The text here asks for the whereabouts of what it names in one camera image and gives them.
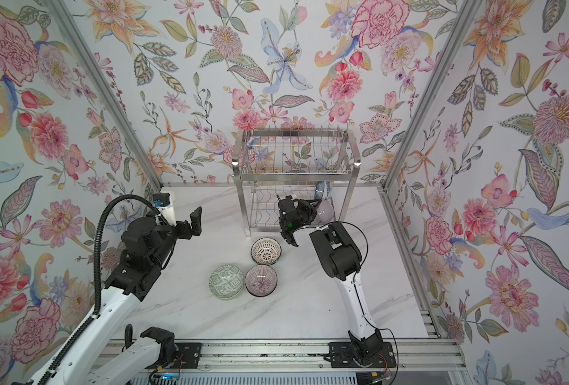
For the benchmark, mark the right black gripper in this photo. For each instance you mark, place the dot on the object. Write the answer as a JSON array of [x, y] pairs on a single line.
[[310, 209]]

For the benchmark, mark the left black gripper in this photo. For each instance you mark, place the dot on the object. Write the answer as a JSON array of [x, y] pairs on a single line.
[[195, 226]]

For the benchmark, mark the plain lilac ceramic bowl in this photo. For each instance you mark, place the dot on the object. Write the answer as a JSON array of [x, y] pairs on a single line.
[[325, 213]]

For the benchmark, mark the blue floral ceramic bowl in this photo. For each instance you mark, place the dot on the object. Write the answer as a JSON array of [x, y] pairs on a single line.
[[323, 190]]

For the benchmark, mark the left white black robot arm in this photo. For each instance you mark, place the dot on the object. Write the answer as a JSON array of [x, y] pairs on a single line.
[[150, 243]]

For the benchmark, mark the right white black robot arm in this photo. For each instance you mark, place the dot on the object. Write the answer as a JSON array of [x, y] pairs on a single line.
[[341, 260]]

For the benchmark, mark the steel two-tier dish rack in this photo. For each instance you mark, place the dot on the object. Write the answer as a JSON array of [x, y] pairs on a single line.
[[272, 163]]

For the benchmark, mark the white red-patterned bowl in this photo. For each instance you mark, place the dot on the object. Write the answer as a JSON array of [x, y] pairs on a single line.
[[266, 251]]

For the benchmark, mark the green geometric patterned bowl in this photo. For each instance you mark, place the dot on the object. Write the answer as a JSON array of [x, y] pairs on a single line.
[[226, 282]]

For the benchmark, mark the purple striped bowl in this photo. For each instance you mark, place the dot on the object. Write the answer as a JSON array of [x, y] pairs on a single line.
[[261, 281]]

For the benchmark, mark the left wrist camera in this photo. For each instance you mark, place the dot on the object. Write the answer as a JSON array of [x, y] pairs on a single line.
[[165, 204]]

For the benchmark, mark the left aluminium frame post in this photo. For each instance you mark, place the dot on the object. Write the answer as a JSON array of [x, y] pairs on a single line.
[[65, 21]]

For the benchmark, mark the aluminium frame post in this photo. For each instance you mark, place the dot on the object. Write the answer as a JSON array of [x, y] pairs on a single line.
[[65, 21], [463, 21]]

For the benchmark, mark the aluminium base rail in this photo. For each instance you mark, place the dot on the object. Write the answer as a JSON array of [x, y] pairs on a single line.
[[315, 355]]

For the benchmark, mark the right aluminium frame post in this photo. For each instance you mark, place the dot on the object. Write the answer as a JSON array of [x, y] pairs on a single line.
[[463, 21]]

